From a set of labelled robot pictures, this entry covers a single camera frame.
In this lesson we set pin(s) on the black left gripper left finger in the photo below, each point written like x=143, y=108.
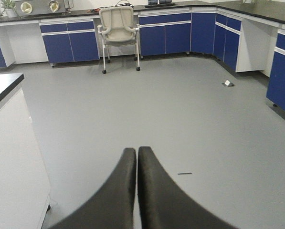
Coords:
x=112, y=206

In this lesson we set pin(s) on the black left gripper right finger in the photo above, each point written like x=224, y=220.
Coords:
x=163, y=204

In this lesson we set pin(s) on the white lab bench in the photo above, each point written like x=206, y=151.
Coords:
x=24, y=184

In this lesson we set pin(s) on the floor socket box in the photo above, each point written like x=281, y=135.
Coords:
x=228, y=83

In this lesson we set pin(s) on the blue lab cabinets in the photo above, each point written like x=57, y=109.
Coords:
x=246, y=37

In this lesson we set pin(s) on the beige office chair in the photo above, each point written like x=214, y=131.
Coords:
x=117, y=29

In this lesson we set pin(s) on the grey glove box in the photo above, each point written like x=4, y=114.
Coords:
x=42, y=7

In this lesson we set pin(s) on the potted green plant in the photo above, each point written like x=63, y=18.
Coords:
x=9, y=8

